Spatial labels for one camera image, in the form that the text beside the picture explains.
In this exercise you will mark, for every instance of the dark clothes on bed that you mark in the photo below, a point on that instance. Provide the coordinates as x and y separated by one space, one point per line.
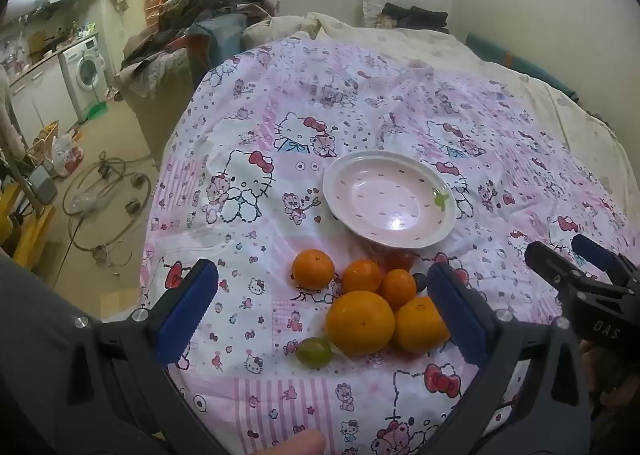
415 15

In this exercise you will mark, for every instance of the person's grey clothing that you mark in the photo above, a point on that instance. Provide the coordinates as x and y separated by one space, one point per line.
30 335

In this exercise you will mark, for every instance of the green grape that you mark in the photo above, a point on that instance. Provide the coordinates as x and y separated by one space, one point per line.
314 352

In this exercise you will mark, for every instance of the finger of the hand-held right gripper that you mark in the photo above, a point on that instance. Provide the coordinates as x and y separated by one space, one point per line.
600 250
555 272

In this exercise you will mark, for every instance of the pink speckled plate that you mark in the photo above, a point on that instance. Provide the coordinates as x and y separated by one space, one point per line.
390 198

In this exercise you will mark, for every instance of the pink cartoon printed blanket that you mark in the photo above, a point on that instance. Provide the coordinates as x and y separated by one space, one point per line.
260 100

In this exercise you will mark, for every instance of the patterned pillow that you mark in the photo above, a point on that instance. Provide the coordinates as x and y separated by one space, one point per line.
375 15

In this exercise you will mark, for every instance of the white washing machine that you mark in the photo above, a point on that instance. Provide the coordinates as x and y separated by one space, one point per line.
82 67

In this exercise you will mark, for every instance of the person's left hand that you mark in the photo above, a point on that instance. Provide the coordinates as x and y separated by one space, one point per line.
302 444

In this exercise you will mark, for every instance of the large orange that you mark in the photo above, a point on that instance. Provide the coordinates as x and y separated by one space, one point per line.
361 322
420 327

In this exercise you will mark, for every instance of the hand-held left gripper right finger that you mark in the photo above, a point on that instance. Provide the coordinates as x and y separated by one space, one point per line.
460 315

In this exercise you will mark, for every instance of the pile of dark clothes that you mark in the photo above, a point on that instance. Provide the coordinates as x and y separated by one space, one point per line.
215 5

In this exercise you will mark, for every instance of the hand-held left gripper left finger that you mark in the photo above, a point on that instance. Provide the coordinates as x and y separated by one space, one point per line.
187 315

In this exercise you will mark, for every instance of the kitchen counter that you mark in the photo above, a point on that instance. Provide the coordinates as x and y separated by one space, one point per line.
35 85

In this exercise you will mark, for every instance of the yellow stool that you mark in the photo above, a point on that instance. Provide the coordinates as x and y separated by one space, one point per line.
27 235

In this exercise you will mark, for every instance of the red cherry tomato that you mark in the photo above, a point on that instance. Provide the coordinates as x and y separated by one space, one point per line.
397 260

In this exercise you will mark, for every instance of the small mandarin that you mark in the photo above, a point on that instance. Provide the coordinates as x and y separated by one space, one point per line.
400 287
361 275
313 269

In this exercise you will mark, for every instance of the person's right hand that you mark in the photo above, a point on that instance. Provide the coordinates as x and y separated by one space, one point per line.
612 380

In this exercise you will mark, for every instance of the dark grape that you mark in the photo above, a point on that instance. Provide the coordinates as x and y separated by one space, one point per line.
420 281

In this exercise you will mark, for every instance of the white plastic bag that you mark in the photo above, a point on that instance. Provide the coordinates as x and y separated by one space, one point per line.
67 152

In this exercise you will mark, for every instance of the cluttered sofa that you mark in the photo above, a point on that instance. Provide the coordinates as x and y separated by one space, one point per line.
160 70

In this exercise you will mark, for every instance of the green broom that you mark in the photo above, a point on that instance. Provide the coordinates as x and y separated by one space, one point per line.
96 111

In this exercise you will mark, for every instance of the teal mat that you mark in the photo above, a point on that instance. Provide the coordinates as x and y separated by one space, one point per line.
515 57

